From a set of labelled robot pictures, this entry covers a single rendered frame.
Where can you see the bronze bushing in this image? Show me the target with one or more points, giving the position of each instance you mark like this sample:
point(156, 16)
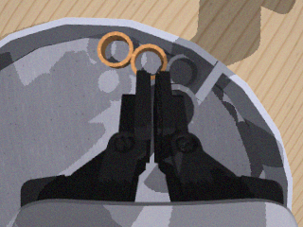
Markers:
point(153, 48)
point(108, 38)

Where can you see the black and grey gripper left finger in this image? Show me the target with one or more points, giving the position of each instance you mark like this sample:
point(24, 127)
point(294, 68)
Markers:
point(114, 173)

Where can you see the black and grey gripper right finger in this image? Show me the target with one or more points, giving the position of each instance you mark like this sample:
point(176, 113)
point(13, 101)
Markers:
point(198, 176)

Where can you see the grey metal bushing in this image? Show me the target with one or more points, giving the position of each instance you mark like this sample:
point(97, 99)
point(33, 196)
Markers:
point(192, 105)
point(194, 65)

